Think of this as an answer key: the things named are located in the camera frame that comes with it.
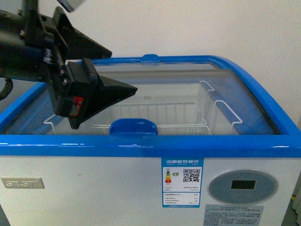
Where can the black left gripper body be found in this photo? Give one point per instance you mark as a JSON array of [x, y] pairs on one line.
[[63, 77]]

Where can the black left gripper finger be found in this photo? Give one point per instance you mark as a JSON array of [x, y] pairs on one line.
[[96, 97], [76, 45]]

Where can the glass sliding freezer lid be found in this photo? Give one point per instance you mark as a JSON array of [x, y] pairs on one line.
[[228, 85]]

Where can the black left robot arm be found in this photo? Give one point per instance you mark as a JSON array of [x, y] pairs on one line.
[[15, 59]]

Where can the rear glass freezer lid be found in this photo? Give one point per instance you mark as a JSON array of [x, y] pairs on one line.
[[153, 62]]

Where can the white chest freezer blue rim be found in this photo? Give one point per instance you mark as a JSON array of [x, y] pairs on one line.
[[115, 179]]

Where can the blue energy label sticker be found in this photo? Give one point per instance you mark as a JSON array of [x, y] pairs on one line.
[[181, 182]]

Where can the silver brand badge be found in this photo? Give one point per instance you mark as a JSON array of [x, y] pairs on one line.
[[23, 183]]

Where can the blue instruction sticker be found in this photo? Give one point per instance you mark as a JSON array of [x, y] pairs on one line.
[[232, 215]]

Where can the grey round control panel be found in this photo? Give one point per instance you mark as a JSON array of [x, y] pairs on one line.
[[242, 187]]

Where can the white wire freezer basket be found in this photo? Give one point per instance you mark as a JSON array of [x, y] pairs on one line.
[[175, 109]]

